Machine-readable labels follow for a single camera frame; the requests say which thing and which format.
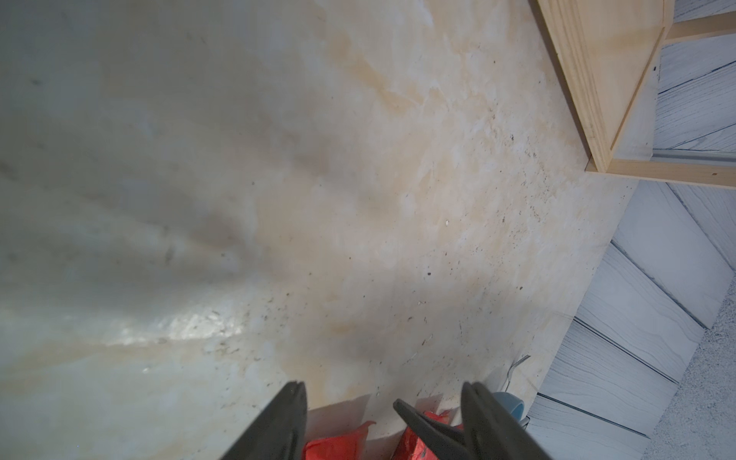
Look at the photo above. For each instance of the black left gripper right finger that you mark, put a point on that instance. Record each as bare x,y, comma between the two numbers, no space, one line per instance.
490,431

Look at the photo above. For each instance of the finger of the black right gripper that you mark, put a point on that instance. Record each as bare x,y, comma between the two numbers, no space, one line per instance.
444,441

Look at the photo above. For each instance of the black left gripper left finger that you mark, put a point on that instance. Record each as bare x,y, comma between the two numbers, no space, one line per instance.
278,431

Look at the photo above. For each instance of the red tea bag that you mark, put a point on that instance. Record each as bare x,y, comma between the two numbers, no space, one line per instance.
411,447
349,446

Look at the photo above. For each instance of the light wooden two-tier shelf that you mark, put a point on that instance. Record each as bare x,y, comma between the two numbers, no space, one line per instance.
606,51

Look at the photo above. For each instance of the blue round plate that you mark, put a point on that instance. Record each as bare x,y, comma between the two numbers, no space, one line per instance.
511,403

